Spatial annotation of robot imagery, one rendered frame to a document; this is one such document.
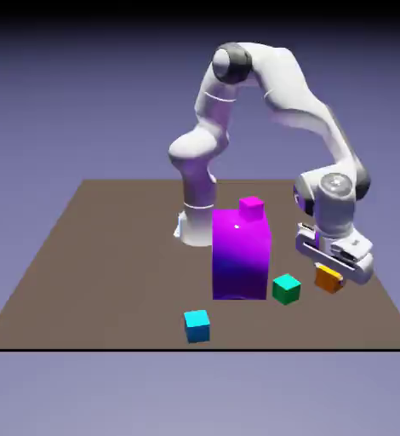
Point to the small green cube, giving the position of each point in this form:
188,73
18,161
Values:
286,289

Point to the small cyan cube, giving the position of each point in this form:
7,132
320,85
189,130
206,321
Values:
197,326

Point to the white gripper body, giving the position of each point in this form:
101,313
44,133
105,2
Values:
326,258

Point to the small magenta cube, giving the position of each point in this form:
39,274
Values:
251,207

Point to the small orange cube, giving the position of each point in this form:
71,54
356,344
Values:
327,281

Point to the large purple box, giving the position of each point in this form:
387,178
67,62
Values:
239,255

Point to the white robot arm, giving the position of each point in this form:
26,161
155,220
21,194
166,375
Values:
298,102

